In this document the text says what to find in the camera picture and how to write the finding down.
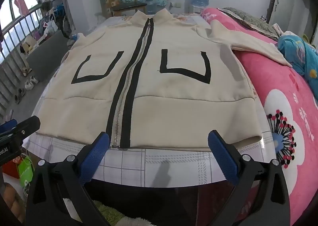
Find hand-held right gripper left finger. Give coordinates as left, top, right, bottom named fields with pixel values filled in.
left=25, top=132, right=117, bottom=226

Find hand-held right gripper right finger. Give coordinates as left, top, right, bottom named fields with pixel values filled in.
left=207, top=130, right=291, bottom=226

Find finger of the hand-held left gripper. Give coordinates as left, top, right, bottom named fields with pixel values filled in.
left=0, top=120, right=18, bottom=134
left=0, top=116, right=41, bottom=143

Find cream zip jacket black trim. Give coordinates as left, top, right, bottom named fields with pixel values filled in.
left=37, top=9, right=294, bottom=149

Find pile of clothes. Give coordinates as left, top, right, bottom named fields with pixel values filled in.
left=37, top=5, right=72, bottom=40

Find red box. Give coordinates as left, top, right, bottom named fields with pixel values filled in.
left=4, top=159, right=20, bottom=179

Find green bag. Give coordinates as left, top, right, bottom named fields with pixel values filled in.
left=17, top=156, right=34, bottom=188

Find pair of dark shoes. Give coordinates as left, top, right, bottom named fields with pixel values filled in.
left=14, top=88, right=25, bottom=104

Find pair of white shoes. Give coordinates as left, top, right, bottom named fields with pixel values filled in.
left=25, top=76, right=39, bottom=90

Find plush toys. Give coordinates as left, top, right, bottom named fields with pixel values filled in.
left=20, top=36, right=38, bottom=54

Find pink floral blanket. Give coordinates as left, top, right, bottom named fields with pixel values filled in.
left=200, top=7, right=318, bottom=226

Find metal balcony railing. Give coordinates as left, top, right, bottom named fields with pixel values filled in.
left=0, top=5, right=43, bottom=117

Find pink hanging garment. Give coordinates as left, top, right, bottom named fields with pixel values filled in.
left=14, top=0, right=29, bottom=15

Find blue patterned quilt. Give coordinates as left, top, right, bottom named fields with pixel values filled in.
left=277, top=35, right=318, bottom=90

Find grey-green patterned pillow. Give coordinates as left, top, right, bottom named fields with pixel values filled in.
left=221, top=7, right=281, bottom=41

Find pale floral cloth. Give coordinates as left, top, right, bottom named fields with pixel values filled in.
left=272, top=23, right=296, bottom=37

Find white water dispenser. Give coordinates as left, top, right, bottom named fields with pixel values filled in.
left=185, top=5, right=203, bottom=15

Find wooden chair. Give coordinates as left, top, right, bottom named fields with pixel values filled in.
left=103, top=0, right=147, bottom=18

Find blue water jug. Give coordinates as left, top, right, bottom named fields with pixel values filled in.
left=145, top=0, right=158, bottom=15

